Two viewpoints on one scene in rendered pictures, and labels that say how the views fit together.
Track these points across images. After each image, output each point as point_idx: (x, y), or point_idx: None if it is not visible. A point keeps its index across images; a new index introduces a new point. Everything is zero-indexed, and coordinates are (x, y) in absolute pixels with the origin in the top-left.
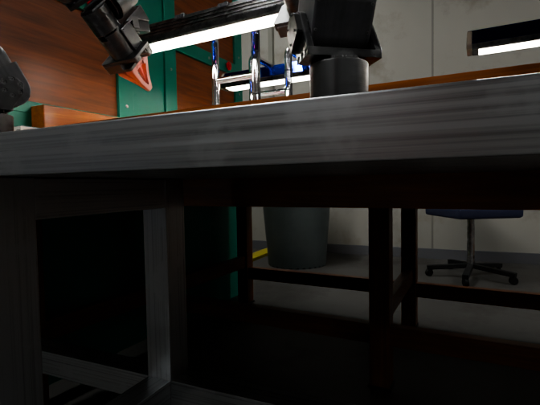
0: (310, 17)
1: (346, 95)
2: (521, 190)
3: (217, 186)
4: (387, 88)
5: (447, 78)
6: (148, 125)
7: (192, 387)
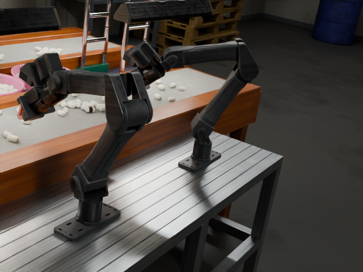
0: (208, 132)
1: (257, 175)
2: None
3: None
4: (165, 121)
5: (177, 115)
6: (238, 190)
7: None
